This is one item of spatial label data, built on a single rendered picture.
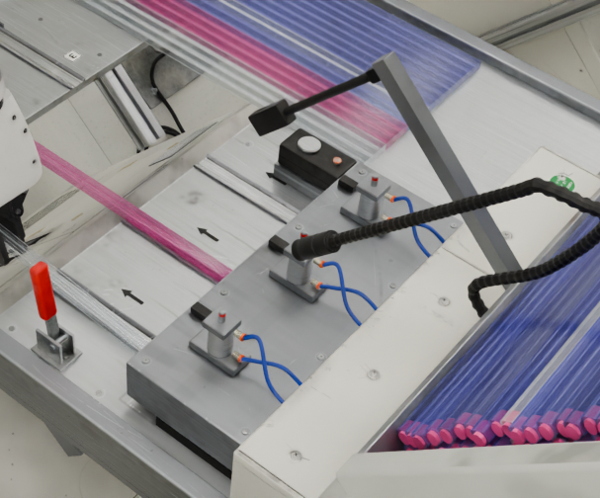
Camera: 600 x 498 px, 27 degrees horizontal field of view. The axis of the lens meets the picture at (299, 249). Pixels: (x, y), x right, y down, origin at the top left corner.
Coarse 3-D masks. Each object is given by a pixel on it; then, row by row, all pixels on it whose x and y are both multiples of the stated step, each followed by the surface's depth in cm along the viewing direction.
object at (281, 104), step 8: (272, 104) 110; (280, 104) 109; (288, 104) 110; (256, 112) 111; (264, 112) 110; (272, 112) 109; (280, 112) 109; (256, 120) 111; (264, 120) 111; (272, 120) 110; (280, 120) 109; (288, 120) 109; (256, 128) 112; (264, 128) 111; (272, 128) 111
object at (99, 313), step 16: (0, 224) 120; (16, 240) 119; (16, 256) 119; (32, 256) 118; (64, 288) 116; (80, 288) 116; (80, 304) 115; (96, 304) 115; (96, 320) 114; (112, 320) 114; (128, 336) 113
